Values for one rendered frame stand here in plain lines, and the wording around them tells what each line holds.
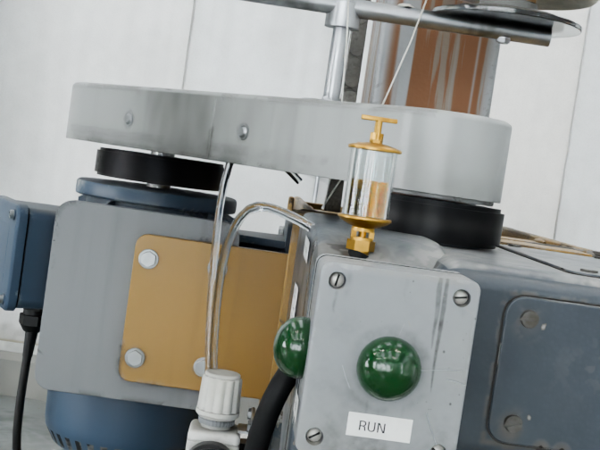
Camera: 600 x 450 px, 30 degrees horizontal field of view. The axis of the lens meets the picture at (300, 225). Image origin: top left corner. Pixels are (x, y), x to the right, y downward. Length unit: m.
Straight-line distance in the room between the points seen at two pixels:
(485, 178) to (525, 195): 5.20
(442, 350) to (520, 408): 0.08
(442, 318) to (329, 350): 0.05
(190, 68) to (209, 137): 4.92
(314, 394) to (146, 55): 5.29
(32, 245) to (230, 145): 0.23
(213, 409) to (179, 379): 0.17
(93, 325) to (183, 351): 0.08
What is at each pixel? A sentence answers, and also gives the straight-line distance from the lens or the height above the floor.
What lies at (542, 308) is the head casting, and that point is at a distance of 0.58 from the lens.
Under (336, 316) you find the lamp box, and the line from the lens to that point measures 0.52.
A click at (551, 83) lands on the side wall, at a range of 5.93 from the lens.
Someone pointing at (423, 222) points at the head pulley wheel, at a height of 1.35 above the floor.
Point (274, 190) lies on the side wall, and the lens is 5.73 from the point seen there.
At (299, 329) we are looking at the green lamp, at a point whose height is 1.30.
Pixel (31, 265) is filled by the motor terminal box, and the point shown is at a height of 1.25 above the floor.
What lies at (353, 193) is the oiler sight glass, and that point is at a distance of 0.59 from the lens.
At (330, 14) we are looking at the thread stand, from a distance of 0.90.
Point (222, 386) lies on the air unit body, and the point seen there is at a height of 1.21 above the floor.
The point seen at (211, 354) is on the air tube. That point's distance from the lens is 0.80.
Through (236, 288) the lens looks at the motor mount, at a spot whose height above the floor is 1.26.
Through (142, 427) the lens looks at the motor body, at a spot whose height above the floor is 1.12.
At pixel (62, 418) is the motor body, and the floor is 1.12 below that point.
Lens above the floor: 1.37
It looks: 3 degrees down
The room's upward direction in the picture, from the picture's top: 8 degrees clockwise
